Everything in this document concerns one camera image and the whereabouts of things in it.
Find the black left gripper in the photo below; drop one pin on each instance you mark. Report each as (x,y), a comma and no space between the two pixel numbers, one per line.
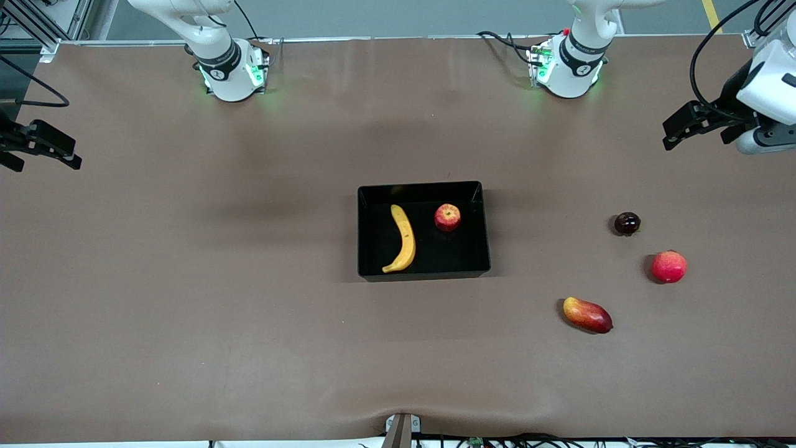
(729,107)

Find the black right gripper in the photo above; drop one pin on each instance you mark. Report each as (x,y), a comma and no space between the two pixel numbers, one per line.
(12,140)

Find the small red yellow apple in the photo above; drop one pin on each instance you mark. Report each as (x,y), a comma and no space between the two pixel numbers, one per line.
(448,218)

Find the black plastic box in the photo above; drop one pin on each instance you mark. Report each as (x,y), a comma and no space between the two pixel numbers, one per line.
(435,255)

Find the yellow banana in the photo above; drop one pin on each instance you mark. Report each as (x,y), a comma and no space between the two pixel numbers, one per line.
(407,242)

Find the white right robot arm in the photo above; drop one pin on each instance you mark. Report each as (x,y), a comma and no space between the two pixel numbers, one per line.
(217,62)

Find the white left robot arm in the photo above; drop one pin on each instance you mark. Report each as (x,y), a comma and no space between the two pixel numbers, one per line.
(575,62)

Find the dark purple plum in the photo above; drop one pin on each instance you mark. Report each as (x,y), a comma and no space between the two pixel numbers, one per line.
(627,223)

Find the red yellow mango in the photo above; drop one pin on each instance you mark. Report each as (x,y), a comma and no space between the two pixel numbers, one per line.
(587,315)

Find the aluminium frame corner bracket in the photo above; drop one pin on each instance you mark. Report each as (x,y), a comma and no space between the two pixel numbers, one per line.
(752,38)

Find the aluminium frame with black bars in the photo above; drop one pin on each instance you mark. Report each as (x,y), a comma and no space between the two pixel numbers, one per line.
(81,18)

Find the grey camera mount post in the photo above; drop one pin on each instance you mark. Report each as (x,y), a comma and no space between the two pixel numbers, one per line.
(401,432)

